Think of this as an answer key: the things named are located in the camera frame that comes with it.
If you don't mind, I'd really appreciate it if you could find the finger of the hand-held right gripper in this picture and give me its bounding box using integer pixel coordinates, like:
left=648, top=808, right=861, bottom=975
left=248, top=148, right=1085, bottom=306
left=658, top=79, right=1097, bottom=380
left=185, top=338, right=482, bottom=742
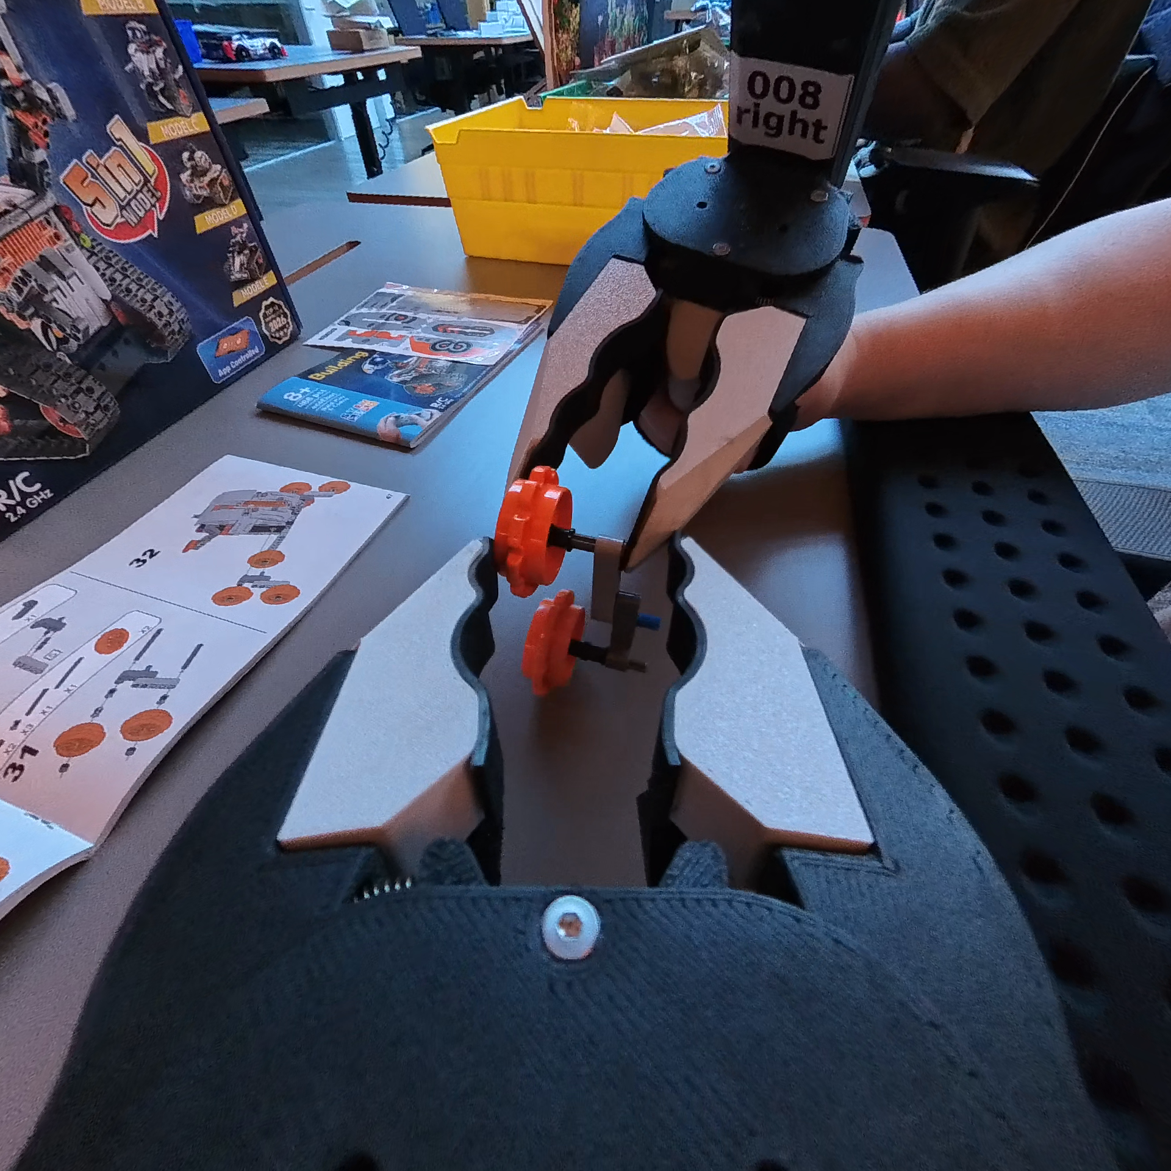
left=624, top=307, right=814, bottom=575
left=506, top=254, right=665, bottom=514

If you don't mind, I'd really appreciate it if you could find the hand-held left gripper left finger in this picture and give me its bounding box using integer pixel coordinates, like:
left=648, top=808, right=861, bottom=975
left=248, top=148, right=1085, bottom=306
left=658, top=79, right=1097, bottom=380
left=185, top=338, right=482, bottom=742
left=276, top=537, right=506, bottom=886

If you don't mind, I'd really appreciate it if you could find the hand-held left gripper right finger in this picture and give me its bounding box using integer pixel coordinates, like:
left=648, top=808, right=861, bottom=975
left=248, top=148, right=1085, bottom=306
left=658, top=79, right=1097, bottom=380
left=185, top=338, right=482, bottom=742
left=636, top=535, right=877, bottom=886

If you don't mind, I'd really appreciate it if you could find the orange wheel grey beam assembly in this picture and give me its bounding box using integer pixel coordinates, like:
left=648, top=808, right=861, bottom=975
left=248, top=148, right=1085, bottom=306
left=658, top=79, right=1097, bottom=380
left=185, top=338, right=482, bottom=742
left=492, top=465, right=664, bottom=699

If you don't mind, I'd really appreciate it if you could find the person's right forearm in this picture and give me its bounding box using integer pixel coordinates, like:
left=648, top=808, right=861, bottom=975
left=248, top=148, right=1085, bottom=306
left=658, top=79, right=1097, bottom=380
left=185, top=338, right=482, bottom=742
left=818, top=196, right=1171, bottom=424

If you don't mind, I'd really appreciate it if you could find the grey desk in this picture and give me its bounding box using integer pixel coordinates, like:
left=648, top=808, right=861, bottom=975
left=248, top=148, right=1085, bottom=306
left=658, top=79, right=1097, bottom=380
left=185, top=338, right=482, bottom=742
left=0, top=151, right=920, bottom=1171

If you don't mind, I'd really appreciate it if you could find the clear plastic bag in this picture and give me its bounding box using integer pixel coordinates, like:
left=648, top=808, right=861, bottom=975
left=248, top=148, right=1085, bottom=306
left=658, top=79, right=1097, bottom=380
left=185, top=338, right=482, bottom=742
left=566, top=104, right=730, bottom=141

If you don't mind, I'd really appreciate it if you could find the yellow plastic bin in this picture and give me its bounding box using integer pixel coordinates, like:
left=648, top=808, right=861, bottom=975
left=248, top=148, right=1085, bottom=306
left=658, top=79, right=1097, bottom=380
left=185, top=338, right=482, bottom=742
left=427, top=94, right=735, bottom=270

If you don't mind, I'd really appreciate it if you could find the printed sticker sheet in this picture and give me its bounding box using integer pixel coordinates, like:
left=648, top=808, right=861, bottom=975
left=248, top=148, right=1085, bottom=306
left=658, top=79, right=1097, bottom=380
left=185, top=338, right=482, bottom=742
left=304, top=282, right=553, bottom=370

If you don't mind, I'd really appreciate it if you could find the blue closed booklet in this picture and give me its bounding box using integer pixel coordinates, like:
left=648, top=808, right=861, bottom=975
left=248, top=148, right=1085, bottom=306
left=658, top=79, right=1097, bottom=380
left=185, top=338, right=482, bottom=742
left=256, top=346, right=516, bottom=452

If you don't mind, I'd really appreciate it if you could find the dark printed toy box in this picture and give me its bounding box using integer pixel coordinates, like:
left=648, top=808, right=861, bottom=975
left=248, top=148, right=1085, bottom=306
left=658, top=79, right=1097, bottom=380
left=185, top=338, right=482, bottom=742
left=574, top=0, right=662, bottom=68

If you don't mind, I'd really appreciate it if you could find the open white instruction booklet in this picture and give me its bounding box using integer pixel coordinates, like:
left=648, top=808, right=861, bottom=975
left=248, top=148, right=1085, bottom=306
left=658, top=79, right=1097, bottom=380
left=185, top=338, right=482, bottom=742
left=0, top=454, right=410, bottom=924

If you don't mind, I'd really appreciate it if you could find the toy car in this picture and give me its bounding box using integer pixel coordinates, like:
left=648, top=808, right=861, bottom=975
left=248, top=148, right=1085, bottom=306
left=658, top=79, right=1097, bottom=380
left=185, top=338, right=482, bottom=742
left=192, top=26, right=289, bottom=66

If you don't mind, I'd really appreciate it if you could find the blue robot kit box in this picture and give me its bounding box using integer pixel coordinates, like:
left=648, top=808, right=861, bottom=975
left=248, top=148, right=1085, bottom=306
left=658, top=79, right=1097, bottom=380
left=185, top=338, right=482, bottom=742
left=0, top=0, right=305, bottom=543

